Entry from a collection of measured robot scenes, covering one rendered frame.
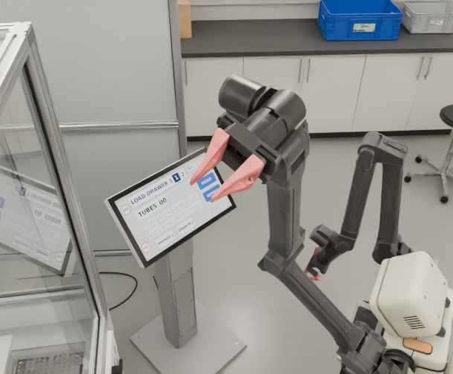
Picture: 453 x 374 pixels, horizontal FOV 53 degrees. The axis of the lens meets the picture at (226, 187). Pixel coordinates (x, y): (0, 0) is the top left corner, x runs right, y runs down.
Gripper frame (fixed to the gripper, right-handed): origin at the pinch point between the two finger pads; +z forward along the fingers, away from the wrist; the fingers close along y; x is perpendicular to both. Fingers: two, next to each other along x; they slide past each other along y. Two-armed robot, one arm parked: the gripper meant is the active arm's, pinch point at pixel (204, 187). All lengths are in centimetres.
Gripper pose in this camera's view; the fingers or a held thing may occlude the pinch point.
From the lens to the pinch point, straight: 59.7
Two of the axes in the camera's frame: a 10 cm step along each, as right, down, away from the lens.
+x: 1.9, -4.5, -8.8
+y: -7.5, -6.4, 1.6
